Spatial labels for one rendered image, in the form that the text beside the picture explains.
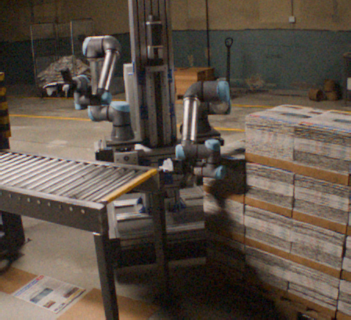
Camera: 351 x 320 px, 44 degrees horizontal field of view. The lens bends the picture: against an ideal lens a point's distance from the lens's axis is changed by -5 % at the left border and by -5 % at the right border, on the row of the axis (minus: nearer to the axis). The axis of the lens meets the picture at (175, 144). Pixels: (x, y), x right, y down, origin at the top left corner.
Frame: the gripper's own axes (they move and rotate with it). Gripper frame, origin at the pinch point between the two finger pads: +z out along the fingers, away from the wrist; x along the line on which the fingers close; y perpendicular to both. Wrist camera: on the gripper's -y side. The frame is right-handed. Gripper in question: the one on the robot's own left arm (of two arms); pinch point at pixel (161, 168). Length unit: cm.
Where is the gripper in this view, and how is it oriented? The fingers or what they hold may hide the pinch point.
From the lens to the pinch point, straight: 243.0
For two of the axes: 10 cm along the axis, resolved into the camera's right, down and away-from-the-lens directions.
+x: -4.6, 2.6, -8.5
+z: -8.9, -0.8, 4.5
